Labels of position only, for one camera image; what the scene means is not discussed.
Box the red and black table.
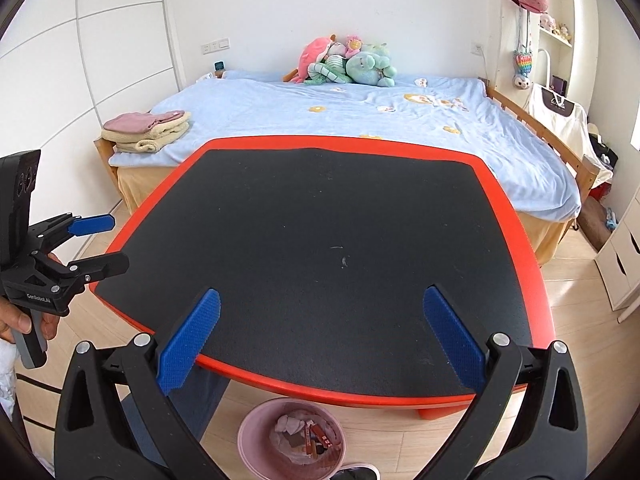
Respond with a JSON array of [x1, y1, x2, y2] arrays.
[[93, 136, 554, 411]]

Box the bed with blue sheet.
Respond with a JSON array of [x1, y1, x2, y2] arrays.
[[94, 70, 598, 264]]

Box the pink and black slipper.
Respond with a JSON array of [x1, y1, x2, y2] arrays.
[[330, 463, 381, 480]]

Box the red carton with barcode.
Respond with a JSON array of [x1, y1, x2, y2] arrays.
[[305, 422, 334, 458]]

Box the striped green plush toy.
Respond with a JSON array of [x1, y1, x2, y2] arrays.
[[305, 54, 352, 84]]

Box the pink plush toy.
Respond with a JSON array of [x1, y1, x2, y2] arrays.
[[283, 35, 335, 84]]

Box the rainbow hanging bag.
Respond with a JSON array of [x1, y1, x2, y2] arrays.
[[513, 6, 533, 90]]

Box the white wall shelf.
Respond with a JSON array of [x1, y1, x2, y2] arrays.
[[494, 0, 599, 108]]

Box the pink waste basket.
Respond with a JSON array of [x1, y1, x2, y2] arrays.
[[236, 398, 346, 480]]

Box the person's left hand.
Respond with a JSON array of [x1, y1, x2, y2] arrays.
[[0, 297, 60, 344]]

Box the white shirt on hanger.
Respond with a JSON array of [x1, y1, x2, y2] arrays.
[[527, 84, 596, 159]]

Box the folded pink and cream blankets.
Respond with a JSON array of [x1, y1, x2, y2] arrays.
[[101, 110, 191, 154]]

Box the white sock ball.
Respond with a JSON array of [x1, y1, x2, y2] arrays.
[[274, 415, 314, 436]]

